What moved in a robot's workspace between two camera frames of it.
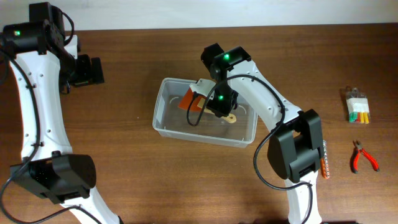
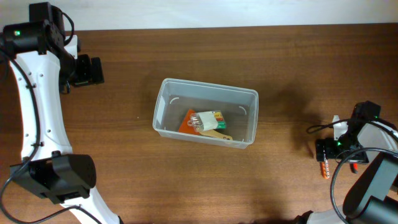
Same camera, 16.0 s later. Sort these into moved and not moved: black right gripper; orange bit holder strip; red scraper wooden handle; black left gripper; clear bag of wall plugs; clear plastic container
Moved: clear bag of wall plugs; black right gripper; red scraper wooden handle
Not moved: orange bit holder strip; black left gripper; clear plastic container
